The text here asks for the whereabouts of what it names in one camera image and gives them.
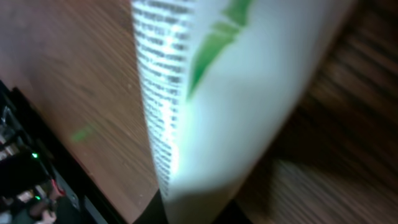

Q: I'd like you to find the white bamboo print tube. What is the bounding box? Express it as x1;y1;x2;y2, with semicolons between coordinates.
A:
131;0;354;223

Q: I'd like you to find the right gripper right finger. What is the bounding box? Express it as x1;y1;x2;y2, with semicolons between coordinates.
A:
213;200;252;224

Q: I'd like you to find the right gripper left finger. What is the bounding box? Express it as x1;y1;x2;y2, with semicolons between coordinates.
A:
132;190;168;224

